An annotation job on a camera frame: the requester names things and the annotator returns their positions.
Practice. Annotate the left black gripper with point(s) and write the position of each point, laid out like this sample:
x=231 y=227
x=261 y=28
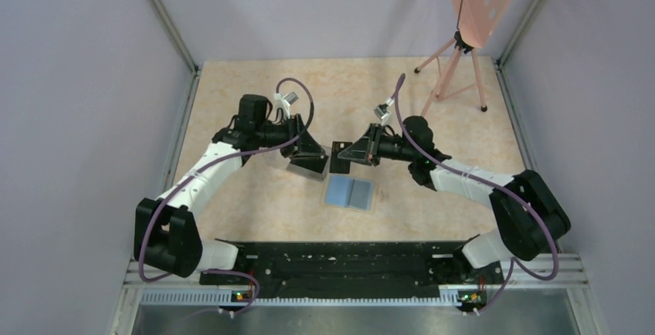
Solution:
x=305 y=143

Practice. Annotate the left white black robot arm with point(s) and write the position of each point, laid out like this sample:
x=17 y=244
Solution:
x=166 y=234

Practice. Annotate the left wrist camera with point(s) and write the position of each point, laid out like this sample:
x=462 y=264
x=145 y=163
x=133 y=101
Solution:
x=282 y=104

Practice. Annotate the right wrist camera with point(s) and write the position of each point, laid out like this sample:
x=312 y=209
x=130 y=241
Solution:
x=382 y=111

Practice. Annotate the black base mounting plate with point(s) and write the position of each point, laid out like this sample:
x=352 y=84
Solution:
x=358 y=270

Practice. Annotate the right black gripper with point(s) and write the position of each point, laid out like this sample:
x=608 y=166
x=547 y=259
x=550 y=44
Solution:
x=366 y=150

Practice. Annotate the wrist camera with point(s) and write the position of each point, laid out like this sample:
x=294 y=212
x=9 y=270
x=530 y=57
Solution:
x=382 y=111
x=282 y=104

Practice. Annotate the clear plastic card box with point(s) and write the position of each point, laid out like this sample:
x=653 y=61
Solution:
x=314 y=168

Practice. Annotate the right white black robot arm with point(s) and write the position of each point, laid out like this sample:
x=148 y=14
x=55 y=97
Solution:
x=528 y=216

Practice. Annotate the pink tripod music stand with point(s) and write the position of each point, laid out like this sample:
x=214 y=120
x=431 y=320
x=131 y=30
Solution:
x=476 y=22

